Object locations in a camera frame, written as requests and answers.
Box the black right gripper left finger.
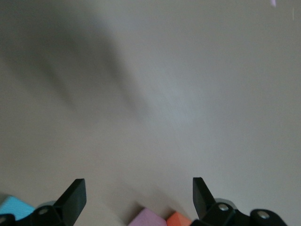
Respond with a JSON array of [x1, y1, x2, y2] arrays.
[[0, 178, 87, 226]]

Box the brown paper table cover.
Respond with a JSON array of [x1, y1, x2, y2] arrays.
[[0, 0, 301, 226]]

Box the blue foam cube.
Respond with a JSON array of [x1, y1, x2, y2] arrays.
[[0, 194, 36, 222]]

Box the orange foam cube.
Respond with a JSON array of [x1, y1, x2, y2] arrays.
[[166, 211, 198, 226]]

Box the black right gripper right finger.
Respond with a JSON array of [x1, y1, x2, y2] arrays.
[[188, 177, 288, 226]]

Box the pink foam cube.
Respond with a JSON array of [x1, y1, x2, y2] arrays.
[[127, 207, 167, 226]]

